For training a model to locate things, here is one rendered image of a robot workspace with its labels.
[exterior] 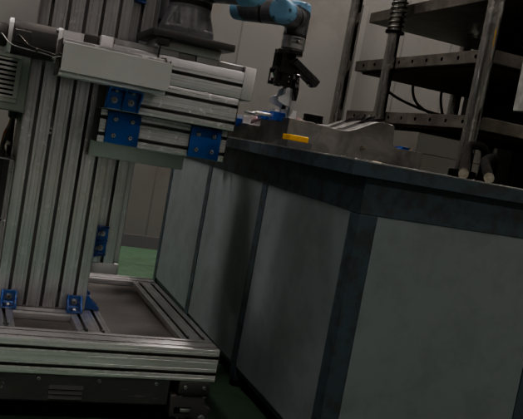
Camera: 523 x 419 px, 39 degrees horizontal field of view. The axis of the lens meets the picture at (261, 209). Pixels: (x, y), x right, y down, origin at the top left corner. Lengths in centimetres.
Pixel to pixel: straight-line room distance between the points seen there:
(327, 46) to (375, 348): 354
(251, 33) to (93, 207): 300
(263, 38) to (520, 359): 334
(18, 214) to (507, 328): 136
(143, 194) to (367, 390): 313
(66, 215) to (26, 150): 21
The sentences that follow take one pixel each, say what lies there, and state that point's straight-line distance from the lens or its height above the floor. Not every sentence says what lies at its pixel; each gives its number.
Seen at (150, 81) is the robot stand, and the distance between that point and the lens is 187.
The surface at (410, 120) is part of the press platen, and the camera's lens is 330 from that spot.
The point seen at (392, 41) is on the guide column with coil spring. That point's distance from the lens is 352.
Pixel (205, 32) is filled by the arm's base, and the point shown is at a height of 106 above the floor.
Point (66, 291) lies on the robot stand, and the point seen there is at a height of 28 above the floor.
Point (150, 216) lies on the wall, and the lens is 486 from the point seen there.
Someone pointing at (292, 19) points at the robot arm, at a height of 118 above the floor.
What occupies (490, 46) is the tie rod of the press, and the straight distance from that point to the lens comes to 286.
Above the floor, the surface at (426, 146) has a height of 91.
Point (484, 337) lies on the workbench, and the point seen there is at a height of 40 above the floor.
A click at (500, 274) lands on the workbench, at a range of 206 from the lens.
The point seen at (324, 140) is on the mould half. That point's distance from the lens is 240.
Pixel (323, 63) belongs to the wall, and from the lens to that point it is 520.
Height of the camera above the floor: 79
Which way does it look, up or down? 5 degrees down
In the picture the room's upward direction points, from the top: 10 degrees clockwise
